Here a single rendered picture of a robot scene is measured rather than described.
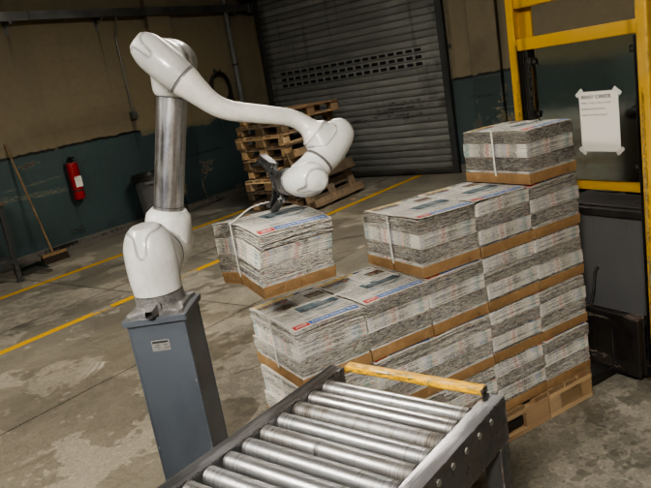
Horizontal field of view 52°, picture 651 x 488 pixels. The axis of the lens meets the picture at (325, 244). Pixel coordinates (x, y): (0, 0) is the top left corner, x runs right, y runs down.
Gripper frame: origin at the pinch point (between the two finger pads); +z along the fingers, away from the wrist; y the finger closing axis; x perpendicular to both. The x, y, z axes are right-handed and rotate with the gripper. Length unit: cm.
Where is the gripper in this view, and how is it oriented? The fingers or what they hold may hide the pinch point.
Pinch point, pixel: (260, 183)
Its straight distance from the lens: 236.6
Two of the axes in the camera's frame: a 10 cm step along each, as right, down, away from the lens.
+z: -5.1, -0.4, 8.6
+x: 8.4, -2.5, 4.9
